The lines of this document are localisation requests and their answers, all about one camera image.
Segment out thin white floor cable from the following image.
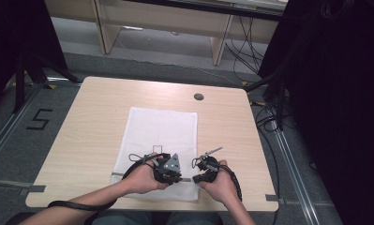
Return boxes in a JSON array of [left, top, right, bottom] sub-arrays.
[[114, 29, 243, 88]]

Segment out black curtain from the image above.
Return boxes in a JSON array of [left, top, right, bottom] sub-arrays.
[[0, 0, 69, 109], [257, 0, 374, 225]]

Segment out black metal stand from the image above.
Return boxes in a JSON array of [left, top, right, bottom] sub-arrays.
[[244, 69, 290, 132]]

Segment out light wooden desk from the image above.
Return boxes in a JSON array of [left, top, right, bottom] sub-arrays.
[[44, 0, 290, 67]]

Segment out person's left hand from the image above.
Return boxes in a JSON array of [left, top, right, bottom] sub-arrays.
[[121, 152, 171, 195]]

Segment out person's legs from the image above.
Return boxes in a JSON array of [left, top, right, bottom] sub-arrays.
[[90, 210, 220, 225]]

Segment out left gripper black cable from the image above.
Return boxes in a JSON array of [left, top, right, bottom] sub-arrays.
[[46, 152, 164, 213]]

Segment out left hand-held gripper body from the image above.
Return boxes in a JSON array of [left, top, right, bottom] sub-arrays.
[[152, 152, 183, 186]]

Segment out grey tape strip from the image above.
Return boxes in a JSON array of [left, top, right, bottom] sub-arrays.
[[18, 185, 47, 197], [264, 193, 287, 206]]

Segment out black tripod stand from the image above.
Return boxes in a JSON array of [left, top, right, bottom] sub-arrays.
[[11, 51, 83, 114]]

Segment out black floor cables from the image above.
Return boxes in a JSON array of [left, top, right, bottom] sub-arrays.
[[249, 98, 284, 217]]

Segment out hanging black cables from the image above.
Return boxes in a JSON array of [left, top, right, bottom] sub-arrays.
[[224, 15, 267, 83]]

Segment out white cloth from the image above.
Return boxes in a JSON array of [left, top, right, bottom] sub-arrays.
[[110, 106, 202, 203]]

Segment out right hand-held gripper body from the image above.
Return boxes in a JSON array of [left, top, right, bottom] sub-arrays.
[[195, 146, 224, 178]]

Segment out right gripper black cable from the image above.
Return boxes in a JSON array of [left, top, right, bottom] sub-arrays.
[[217, 163, 244, 203]]

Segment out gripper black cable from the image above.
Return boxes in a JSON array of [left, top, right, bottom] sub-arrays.
[[46, 152, 164, 213], [217, 163, 244, 203]]

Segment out person's right hand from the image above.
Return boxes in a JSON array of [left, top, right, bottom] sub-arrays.
[[199, 159, 241, 204]]

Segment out metal floor rail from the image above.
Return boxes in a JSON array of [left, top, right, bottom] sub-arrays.
[[268, 120, 322, 225], [0, 83, 43, 172]]

